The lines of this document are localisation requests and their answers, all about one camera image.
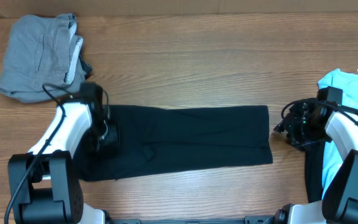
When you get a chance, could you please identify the folded grey shorts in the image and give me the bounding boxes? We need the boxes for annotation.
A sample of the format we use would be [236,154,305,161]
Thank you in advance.
[0,13,92,103]

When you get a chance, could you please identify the light blue t-shirt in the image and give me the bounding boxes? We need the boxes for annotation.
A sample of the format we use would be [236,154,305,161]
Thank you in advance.
[318,68,358,194]

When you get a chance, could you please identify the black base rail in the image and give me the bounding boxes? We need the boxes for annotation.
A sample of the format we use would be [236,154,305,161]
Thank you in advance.
[107,215,274,224]

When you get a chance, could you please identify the black t-shirt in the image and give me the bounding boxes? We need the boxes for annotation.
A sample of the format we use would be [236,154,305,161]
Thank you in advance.
[73,105,273,182]

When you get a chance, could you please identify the dark garment under pile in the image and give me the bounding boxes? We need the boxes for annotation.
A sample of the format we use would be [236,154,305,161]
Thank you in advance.
[305,143,325,203]

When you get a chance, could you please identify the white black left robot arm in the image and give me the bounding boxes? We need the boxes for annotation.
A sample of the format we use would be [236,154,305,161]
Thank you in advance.
[4,83,119,223]

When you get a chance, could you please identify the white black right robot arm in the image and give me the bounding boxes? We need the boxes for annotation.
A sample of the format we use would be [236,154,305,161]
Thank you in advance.
[270,86,358,223]

